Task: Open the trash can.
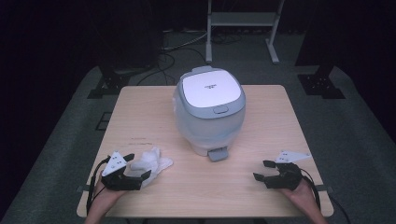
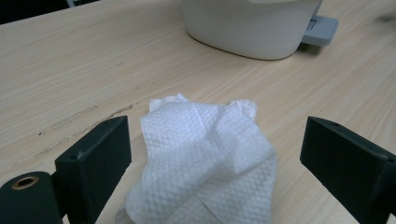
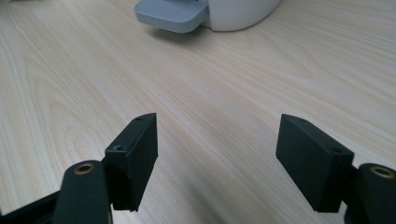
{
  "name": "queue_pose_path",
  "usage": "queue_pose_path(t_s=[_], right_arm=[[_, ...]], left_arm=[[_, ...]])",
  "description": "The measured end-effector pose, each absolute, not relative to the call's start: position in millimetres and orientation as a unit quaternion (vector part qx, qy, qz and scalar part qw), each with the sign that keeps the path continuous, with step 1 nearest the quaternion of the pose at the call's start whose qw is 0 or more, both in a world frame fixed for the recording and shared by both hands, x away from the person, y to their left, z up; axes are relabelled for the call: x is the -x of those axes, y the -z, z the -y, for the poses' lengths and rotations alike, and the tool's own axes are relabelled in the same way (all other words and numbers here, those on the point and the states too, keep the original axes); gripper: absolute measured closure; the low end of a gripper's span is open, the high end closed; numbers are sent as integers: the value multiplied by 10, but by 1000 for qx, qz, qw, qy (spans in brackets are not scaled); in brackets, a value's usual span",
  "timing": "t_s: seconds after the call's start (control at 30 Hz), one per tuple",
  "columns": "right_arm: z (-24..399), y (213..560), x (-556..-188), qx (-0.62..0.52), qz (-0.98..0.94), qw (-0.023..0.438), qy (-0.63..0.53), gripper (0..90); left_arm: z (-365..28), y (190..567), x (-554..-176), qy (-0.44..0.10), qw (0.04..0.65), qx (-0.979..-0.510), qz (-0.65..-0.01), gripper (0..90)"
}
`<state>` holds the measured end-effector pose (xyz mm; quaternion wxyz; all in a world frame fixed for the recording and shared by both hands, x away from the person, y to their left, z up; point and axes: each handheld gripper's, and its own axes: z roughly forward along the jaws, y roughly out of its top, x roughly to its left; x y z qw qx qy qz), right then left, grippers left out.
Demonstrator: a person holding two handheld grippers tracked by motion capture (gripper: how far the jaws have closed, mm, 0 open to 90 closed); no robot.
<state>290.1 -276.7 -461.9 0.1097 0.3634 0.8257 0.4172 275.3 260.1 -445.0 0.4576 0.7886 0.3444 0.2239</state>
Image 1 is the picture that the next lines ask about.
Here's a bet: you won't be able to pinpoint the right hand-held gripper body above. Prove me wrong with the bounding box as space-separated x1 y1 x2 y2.
263 150 312 191

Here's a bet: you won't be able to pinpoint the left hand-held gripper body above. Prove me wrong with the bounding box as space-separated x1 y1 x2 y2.
101 151 144 191

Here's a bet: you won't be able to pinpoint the white pedal trash can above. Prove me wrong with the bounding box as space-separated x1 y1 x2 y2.
172 64 247 162

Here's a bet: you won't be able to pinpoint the person's left hand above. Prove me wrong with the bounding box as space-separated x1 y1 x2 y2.
93 179 128 208

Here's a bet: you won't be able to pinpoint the person's right hand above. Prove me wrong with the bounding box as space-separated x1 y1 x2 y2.
278 178 316 207

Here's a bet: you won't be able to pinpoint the black stand base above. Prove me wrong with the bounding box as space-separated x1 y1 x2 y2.
297 64 347 100
87 65 133 100

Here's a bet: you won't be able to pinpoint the white metal stand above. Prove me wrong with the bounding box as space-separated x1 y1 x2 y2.
205 0 286 65

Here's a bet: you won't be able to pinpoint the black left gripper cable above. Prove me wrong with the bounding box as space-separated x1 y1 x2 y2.
86 157 112 216

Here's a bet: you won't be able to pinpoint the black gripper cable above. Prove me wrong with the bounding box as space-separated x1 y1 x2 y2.
86 157 112 216
299 167 352 224

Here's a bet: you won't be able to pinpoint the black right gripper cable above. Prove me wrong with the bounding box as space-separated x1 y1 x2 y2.
299 167 352 224

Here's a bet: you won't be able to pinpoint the black floor cables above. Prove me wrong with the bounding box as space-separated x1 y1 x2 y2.
135 29 208 87

